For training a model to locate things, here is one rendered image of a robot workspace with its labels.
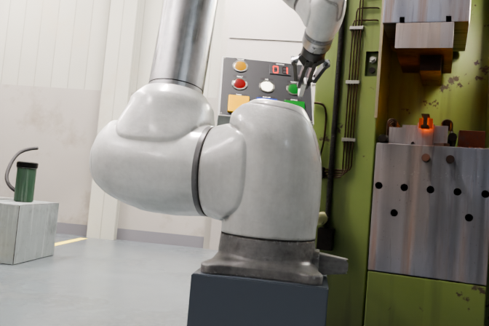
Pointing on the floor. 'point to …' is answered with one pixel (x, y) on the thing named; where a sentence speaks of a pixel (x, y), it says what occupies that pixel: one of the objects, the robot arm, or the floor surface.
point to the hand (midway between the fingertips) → (302, 87)
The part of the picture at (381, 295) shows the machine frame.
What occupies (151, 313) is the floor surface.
